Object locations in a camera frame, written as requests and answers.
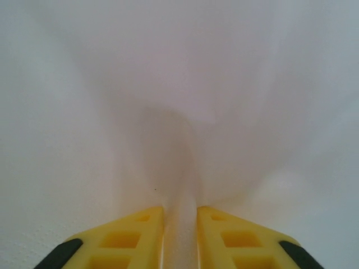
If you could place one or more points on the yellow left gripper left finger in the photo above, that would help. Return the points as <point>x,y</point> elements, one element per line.
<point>148,252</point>

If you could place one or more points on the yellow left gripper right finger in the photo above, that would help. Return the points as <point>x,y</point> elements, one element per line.
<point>210,252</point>

